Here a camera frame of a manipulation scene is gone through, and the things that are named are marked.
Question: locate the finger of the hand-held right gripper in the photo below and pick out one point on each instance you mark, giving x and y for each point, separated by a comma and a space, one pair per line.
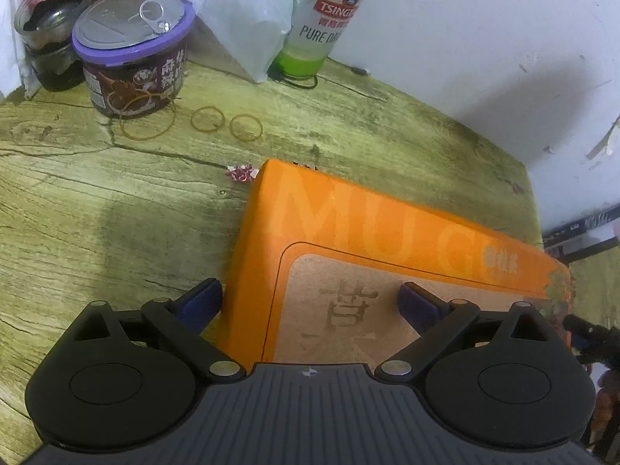
596, 341

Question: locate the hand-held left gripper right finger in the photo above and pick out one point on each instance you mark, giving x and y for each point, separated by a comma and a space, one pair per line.
419, 305

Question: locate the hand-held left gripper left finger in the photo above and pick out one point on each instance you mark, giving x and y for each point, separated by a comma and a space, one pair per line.
198, 300

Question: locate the orange printed box lid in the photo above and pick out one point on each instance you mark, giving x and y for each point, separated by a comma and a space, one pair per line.
339, 232

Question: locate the person's right hand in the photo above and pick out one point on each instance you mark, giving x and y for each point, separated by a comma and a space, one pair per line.
611, 397

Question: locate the large rubber band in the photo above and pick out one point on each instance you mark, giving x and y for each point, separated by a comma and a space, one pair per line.
123, 128

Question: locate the peeling tape strip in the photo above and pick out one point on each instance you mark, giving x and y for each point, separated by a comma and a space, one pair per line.
605, 140

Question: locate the purple lid snack can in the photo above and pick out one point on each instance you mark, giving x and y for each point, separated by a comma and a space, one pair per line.
135, 68

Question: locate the clear plastic bag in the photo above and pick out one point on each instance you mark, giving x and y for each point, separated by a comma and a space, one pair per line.
242, 14

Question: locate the green white beer can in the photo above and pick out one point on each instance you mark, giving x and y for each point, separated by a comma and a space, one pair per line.
324, 24

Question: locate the dark glass jar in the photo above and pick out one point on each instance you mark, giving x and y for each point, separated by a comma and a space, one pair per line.
48, 43

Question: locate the white paper roll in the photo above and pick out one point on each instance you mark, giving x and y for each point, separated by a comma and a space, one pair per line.
12, 34

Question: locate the black metal frame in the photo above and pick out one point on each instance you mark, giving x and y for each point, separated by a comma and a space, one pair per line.
581, 237

